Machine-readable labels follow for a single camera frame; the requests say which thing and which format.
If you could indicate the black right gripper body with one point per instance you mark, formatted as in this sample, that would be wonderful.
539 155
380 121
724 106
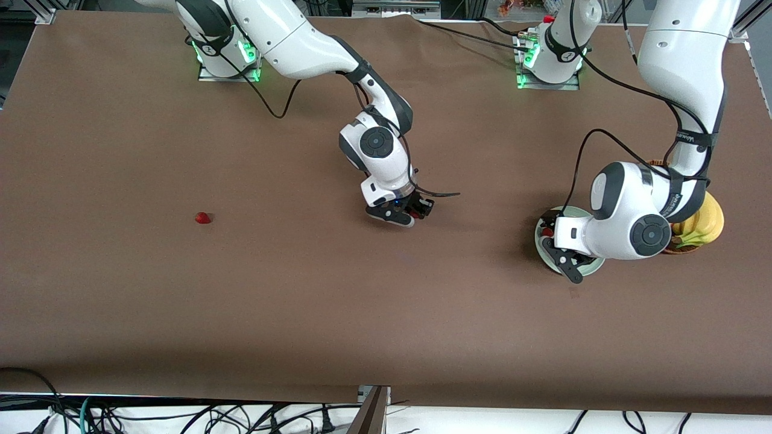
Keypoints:
418 204

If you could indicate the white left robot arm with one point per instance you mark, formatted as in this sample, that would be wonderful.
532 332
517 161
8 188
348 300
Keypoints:
681 60

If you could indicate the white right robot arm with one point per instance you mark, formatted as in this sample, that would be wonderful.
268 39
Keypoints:
289 36

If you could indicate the pale green round plate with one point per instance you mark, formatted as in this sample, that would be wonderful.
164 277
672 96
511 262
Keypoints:
594 266

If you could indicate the brown table cover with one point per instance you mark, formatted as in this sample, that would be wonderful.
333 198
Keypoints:
386 301

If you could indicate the brown wicker basket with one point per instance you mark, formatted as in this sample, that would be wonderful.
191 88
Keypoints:
681 248

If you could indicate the yellow banana bunch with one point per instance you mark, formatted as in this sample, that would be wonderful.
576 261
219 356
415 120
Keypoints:
708 223

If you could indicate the grey metal background fixture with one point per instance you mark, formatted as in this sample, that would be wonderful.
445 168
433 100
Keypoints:
395 8

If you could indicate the colourful background objects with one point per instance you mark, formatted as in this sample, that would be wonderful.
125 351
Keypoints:
518 6

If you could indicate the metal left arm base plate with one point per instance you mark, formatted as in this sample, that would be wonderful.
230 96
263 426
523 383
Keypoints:
570 85

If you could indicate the aluminium frame profile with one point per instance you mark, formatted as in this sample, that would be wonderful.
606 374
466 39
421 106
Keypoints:
371 413

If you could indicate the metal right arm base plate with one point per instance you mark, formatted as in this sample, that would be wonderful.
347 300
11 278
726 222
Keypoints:
205 73

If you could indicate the aluminium table corner bracket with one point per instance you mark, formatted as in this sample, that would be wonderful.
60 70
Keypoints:
742 33
45 15

